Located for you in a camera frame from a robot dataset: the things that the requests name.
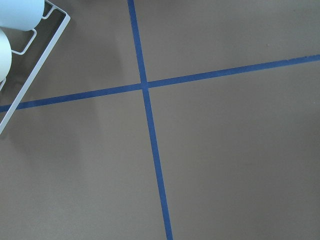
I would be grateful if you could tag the white cup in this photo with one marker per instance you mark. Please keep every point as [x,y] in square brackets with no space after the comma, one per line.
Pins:
[5,55]

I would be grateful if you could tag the light blue cup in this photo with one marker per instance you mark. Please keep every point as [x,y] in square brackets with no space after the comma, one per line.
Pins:
[23,15]

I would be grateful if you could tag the white wire cup rack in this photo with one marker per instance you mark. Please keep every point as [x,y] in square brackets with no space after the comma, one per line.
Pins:
[30,50]

